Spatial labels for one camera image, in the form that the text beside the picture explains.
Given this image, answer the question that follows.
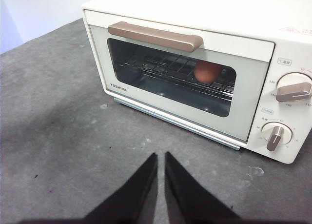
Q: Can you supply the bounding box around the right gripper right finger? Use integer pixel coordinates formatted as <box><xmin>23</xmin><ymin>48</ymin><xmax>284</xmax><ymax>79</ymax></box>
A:
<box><xmin>164</xmin><ymin>151</ymin><xmax>312</xmax><ymax>224</ymax></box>

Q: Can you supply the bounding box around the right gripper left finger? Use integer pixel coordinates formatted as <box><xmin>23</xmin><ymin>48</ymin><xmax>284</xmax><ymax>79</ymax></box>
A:
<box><xmin>19</xmin><ymin>152</ymin><xmax>158</xmax><ymax>224</ymax></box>

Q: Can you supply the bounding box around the brown egg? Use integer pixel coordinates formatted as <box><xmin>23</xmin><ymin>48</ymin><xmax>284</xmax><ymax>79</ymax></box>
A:
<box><xmin>194</xmin><ymin>60</ymin><xmax>223</xmax><ymax>84</ymax></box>

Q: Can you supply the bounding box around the glass oven door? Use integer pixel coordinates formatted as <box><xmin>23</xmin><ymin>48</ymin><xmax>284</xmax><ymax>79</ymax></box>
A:
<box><xmin>83</xmin><ymin>9</ymin><xmax>276</xmax><ymax>143</ymax></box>

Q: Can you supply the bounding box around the beige oven door handle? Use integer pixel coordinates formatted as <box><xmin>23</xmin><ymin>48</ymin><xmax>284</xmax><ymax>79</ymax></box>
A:
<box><xmin>107</xmin><ymin>21</ymin><xmax>204</xmax><ymax>53</ymax></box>

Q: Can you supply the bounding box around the beige timer knob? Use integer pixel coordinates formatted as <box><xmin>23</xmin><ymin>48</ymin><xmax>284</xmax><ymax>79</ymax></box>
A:
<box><xmin>261</xmin><ymin>122</ymin><xmax>293</xmax><ymax>152</ymax></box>

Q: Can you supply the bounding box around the beige temperature knob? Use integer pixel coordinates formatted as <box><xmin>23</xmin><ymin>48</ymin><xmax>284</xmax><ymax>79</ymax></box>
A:
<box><xmin>275</xmin><ymin>72</ymin><xmax>312</xmax><ymax>103</ymax></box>

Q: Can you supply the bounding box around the cream Toshiba toaster oven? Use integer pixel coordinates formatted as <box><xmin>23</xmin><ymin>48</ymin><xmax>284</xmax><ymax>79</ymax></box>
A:
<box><xmin>80</xmin><ymin>0</ymin><xmax>312</xmax><ymax>165</ymax></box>

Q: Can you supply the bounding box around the metal wire oven rack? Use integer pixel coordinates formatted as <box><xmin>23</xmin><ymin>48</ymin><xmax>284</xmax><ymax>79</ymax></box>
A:
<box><xmin>121</xmin><ymin>55</ymin><xmax>236</xmax><ymax>98</ymax></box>

